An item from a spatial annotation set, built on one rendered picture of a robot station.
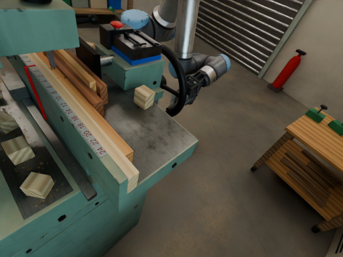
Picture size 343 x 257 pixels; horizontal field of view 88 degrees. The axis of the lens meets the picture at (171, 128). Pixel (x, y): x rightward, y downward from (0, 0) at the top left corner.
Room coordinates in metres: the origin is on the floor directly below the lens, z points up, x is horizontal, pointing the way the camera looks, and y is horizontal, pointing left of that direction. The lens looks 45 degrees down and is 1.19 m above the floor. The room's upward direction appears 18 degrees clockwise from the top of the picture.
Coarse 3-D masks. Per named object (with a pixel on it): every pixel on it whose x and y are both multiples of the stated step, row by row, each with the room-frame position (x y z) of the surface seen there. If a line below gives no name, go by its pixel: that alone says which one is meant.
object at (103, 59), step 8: (80, 40) 0.37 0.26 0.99; (80, 48) 0.36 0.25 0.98; (88, 48) 0.35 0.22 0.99; (80, 56) 0.36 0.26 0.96; (88, 56) 0.34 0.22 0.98; (96, 56) 0.33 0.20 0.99; (104, 56) 0.39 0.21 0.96; (112, 56) 0.41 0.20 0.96; (88, 64) 0.34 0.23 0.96; (96, 64) 0.33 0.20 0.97; (104, 64) 0.38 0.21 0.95; (96, 72) 0.33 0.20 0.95
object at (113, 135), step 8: (40, 56) 0.34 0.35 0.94; (72, 88) 0.27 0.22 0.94; (80, 96) 0.25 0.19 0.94; (80, 104) 0.23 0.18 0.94; (88, 104) 0.24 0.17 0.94; (88, 112) 0.22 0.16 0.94; (96, 112) 0.23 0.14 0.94; (96, 120) 0.21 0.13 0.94; (104, 120) 0.21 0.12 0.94; (104, 128) 0.20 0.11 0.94; (112, 128) 0.20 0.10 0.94; (112, 136) 0.19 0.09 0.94; (120, 144) 0.17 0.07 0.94; (128, 152) 0.16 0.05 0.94
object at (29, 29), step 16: (0, 0) 0.27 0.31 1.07; (16, 0) 0.29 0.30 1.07; (0, 16) 0.24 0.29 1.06; (16, 16) 0.26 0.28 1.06; (32, 16) 0.27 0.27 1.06; (48, 16) 0.29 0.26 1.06; (64, 16) 0.31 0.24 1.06; (0, 32) 0.23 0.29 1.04; (16, 32) 0.25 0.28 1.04; (32, 32) 0.27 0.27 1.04; (48, 32) 0.29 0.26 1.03; (64, 32) 0.31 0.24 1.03; (0, 48) 0.23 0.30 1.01; (16, 48) 0.24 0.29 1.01; (32, 48) 0.26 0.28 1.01; (48, 48) 0.28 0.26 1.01; (64, 48) 0.31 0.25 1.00
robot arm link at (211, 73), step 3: (204, 66) 0.82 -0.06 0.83; (207, 66) 0.81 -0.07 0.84; (201, 69) 0.79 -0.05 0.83; (204, 69) 0.79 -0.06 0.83; (207, 69) 0.79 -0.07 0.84; (210, 69) 0.79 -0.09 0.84; (207, 72) 0.77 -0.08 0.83; (210, 72) 0.78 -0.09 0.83; (213, 72) 0.79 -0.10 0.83; (207, 75) 0.76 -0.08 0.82; (210, 75) 0.77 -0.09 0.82; (213, 75) 0.78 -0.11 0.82; (207, 78) 0.77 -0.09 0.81; (210, 78) 0.76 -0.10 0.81; (213, 78) 0.78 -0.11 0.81; (210, 81) 0.76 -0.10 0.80; (213, 81) 0.79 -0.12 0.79; (210, 84) 0.77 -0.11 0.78
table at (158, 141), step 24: (72, 48) 0.49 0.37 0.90; (120, 96) 0.34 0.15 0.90; (120, 120) 0.26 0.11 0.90; (144, 120) 0.29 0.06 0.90; (168, 120) 0.31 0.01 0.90; (72, 144) 0.19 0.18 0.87; (144, 144) 0.22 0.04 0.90; (168, 144) 0.24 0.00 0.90; (192, 144) 0.26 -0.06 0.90; (144, 168) 0.17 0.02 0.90; (168, 168) 0.20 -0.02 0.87
